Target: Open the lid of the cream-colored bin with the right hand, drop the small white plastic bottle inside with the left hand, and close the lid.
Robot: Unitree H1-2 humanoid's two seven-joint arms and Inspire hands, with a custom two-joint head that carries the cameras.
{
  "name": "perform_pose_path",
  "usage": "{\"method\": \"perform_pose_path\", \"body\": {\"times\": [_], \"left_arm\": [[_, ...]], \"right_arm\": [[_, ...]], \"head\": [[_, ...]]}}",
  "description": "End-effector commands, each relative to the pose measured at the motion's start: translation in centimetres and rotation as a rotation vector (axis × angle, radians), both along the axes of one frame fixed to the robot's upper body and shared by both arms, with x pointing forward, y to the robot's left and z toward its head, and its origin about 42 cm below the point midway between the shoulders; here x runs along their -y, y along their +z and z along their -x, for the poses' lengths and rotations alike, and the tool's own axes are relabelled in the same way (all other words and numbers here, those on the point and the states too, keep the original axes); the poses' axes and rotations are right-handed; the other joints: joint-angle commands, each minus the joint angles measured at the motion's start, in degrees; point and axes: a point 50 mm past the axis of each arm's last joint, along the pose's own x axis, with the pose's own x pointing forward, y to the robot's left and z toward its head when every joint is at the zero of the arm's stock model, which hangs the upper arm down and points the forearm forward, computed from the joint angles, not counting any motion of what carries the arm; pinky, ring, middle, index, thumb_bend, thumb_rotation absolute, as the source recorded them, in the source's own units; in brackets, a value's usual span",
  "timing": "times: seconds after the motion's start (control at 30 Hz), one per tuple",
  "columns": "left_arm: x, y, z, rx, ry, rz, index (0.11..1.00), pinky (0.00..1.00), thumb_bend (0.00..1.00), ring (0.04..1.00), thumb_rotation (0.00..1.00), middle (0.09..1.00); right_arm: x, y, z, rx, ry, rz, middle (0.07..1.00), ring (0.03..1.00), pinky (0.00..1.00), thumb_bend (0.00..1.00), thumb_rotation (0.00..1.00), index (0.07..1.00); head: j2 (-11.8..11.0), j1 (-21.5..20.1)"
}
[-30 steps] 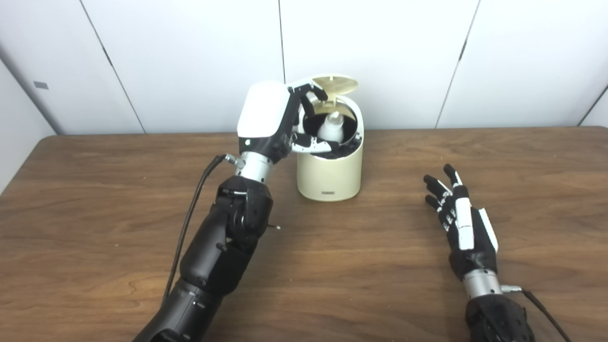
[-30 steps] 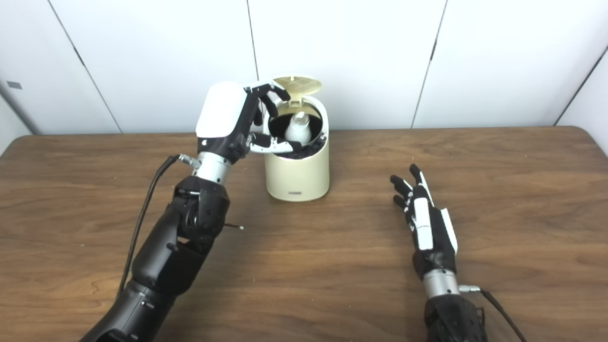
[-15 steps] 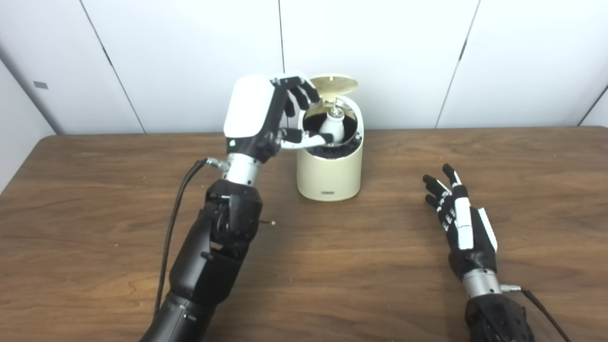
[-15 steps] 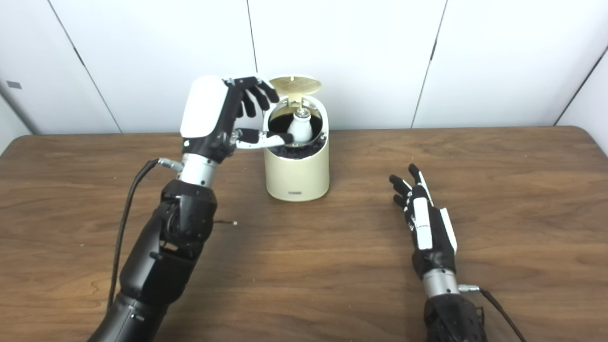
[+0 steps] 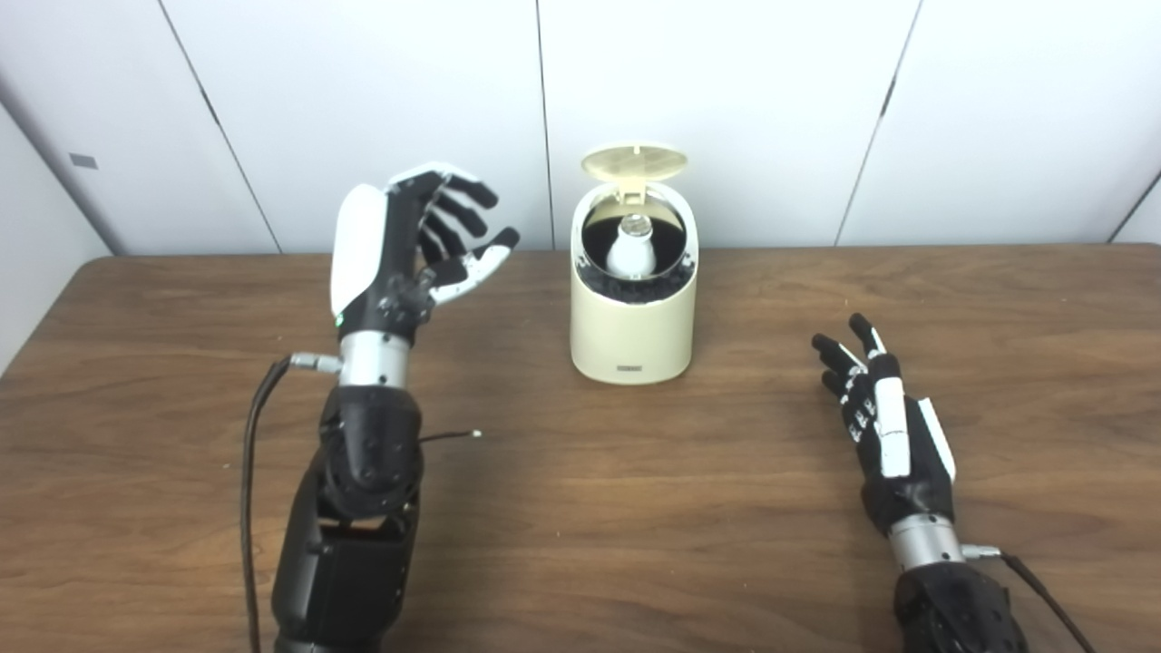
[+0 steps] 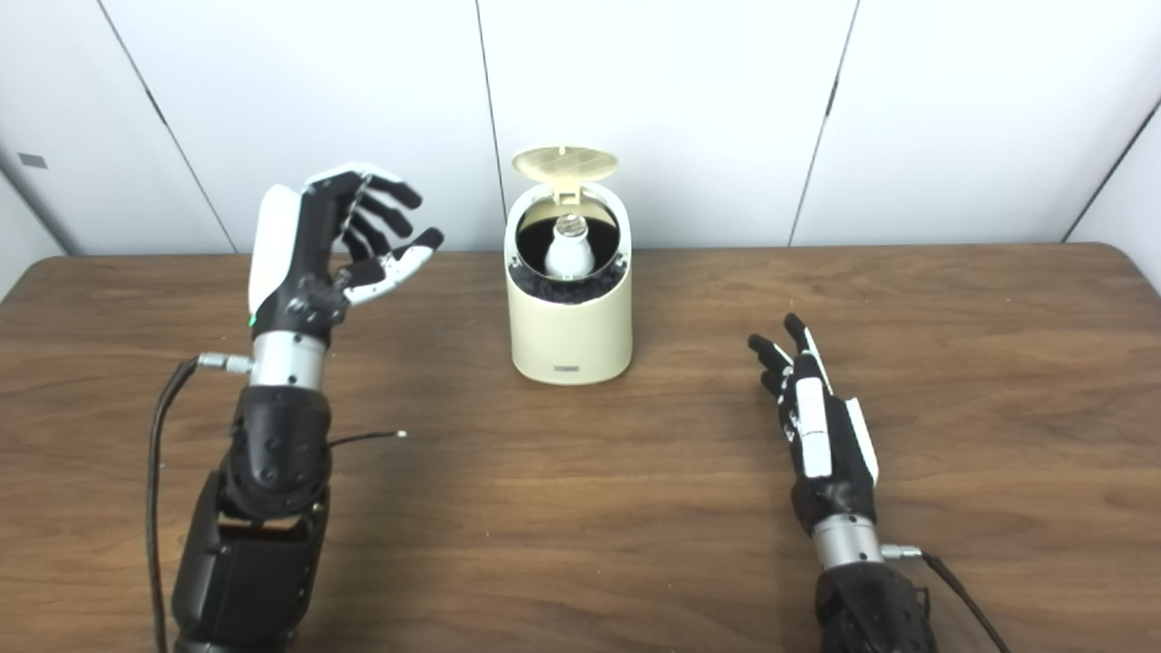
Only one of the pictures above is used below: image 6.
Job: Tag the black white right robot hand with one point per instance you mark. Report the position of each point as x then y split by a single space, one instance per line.
834 490

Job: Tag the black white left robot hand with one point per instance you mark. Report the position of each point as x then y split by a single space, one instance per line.
281 245

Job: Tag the small white plastic bottle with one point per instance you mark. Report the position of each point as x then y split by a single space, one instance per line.
570 256

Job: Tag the cream-colored lidded bin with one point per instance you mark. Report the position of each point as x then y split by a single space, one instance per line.
571 336

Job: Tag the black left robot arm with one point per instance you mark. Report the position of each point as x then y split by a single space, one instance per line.
263 508

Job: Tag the black bin liner bag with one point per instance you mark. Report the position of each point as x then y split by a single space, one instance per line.
567 289

